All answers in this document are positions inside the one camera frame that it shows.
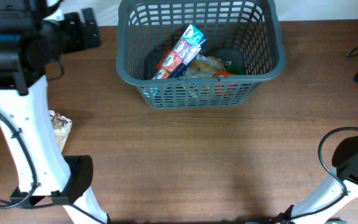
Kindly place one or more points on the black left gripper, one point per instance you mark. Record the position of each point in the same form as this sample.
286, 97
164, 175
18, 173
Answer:
73, 28

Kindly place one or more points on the red orange pasta packet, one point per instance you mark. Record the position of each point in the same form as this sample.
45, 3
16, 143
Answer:
163, 73

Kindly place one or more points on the beige snack bag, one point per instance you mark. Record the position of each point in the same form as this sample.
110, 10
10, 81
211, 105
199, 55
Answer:
61, 127
207, 67

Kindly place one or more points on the Kleenex tissue multipack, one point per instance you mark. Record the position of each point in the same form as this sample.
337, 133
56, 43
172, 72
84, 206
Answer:
175, 63

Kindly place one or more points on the green lid jar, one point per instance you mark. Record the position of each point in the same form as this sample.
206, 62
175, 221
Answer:
235, 69

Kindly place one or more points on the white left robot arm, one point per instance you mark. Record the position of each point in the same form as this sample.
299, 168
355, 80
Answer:
32, 35

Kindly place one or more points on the grey plastic mesh basket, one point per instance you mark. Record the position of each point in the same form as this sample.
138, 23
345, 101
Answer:
245, 33

